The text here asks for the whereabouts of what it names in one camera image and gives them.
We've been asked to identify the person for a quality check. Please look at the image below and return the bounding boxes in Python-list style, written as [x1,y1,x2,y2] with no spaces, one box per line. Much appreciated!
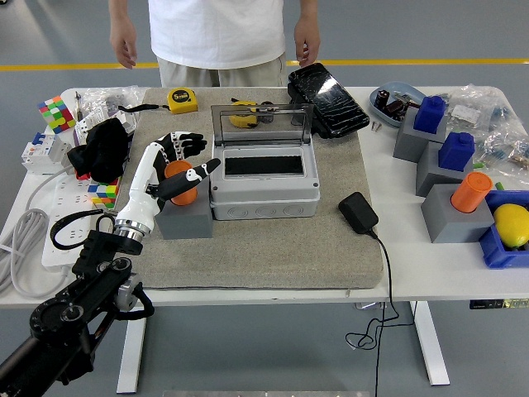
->
[147,0,288,88]

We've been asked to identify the pale blue oval tray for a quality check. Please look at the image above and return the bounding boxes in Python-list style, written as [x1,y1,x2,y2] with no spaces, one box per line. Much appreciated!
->
[369,81,427,128]

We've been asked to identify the yellow round tape measure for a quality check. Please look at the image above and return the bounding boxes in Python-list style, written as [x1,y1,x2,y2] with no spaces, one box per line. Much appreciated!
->
[229,98,261,128]

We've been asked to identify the small multicoloured puzzle cube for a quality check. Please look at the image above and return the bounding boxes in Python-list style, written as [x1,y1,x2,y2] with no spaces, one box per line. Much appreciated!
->
[87,180,121,210]

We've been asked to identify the orange cylinder battery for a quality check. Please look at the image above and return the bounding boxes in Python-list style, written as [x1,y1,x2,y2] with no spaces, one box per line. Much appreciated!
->
[164,160,199,207]
[450,171,493,214]

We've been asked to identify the white table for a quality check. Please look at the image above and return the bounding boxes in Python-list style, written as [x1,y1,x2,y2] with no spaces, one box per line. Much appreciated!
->
[0,85,529,308]

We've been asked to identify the transparent hinged box lid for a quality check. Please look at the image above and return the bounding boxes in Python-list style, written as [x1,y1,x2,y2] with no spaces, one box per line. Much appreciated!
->
[210,103,314,146]

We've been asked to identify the black cloth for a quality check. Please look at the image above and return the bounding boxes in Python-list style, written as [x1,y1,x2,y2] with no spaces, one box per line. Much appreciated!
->
[66,117,130,184]

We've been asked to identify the white circuit breaker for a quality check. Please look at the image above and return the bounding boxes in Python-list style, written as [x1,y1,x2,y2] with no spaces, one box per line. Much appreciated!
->
[21,132,72,175]

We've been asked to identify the large multicoloured puzzle cube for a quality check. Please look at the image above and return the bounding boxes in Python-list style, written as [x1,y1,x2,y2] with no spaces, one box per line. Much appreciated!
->
[36,95,79,135]

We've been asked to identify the black table control panel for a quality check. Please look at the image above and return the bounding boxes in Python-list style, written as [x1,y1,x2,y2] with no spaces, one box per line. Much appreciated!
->
[469,298,529,310]

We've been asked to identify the black adapter cord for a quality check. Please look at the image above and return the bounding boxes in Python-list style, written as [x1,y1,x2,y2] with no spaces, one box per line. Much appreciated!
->
[345,229,414,397]

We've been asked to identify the grey holder block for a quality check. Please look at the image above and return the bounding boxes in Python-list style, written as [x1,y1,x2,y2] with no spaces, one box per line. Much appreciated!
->
[392,106,447,163]
[415,141,474,198]
[420,183,496,244]

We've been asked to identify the white power cable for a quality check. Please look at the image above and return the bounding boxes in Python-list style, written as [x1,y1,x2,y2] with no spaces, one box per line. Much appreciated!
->
[0,165,78,299]

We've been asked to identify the yellow square tape measure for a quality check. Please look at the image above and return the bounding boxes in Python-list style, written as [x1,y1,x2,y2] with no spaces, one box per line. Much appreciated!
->
[166,88,199,115]

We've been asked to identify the blue plastic block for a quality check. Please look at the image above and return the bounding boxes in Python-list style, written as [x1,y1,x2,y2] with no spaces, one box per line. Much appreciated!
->
[412,94,447,136]
[437,131,475,171]

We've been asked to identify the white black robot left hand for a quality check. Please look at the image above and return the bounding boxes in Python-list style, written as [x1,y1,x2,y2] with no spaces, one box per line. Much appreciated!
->
[115,131,222,227]

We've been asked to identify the black tape measure strap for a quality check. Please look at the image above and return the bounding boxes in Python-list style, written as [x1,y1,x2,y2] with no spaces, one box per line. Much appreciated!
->
[117,103,170,113]

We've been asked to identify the grey plastic junction box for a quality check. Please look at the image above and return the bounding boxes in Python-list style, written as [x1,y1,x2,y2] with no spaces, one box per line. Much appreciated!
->
[209,138,322,222]

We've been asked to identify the black cracked tablet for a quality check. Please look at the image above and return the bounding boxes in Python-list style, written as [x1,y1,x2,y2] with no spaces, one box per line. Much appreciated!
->
[287,62,371,140]

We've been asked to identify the clear plastic bag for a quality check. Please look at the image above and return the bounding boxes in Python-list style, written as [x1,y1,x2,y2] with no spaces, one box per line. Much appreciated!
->
[80,85,144,125]

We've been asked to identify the person's right hand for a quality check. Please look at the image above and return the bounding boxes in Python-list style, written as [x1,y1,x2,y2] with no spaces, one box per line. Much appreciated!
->
[109,19,138,70]

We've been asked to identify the grey-brown mat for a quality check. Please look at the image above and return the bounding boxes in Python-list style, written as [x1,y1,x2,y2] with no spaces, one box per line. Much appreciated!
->
[105,86,384,290]

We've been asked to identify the grey block with round hole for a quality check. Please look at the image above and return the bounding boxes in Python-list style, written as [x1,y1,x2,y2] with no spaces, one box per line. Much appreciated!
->
[155,185,215,241]

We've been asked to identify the yellow lemon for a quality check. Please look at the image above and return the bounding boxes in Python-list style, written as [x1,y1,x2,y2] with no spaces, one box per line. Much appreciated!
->
[493,203,529,249]

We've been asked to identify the white power strip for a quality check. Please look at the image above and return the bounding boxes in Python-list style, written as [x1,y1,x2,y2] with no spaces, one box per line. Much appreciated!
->
[41,171,123,270]

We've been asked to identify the white table leg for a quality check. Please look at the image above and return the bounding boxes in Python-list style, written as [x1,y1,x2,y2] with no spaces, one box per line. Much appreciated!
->
[412,300,450,386]
[116,308,149,394]

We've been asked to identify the clear bag of components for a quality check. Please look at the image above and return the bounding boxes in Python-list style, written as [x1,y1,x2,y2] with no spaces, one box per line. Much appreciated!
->
[444,84,516,129]
[473,122,529,175]

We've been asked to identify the black power adapter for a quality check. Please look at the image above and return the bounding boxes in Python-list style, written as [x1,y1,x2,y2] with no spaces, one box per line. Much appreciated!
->
[337,191,379,237]

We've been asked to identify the brown capacitor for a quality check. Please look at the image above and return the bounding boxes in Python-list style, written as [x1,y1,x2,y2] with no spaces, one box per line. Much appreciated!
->
[384,98,408,121]

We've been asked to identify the blue plastic bin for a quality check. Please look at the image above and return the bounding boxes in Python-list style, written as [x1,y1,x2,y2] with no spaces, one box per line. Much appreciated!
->
[478,189,529,270]

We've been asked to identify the person's left hand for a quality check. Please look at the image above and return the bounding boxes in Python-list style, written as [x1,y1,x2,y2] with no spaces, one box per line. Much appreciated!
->
[293,17,322,69]

